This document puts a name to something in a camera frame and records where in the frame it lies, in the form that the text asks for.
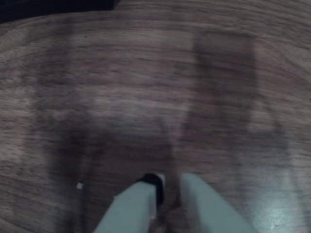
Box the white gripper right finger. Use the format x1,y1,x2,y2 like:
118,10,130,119
180,172,256,233

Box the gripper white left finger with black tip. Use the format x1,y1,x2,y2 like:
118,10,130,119
93,173,167,233

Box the black shallow open box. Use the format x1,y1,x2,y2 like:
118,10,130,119
0,0,118,24

